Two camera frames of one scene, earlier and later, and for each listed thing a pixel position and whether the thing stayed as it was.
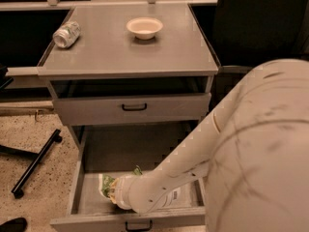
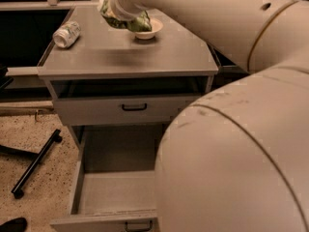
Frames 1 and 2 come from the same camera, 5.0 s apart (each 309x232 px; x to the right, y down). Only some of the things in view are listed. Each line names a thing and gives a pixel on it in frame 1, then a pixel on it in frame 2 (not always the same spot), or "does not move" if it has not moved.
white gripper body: (122, 190) → (120, 4)
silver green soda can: (67, 34) does not move
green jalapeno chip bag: (180, 198) → (141, 23)
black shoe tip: (16, 224) does not move
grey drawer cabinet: (132, 82) does not move
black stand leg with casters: (17, 190) does not move
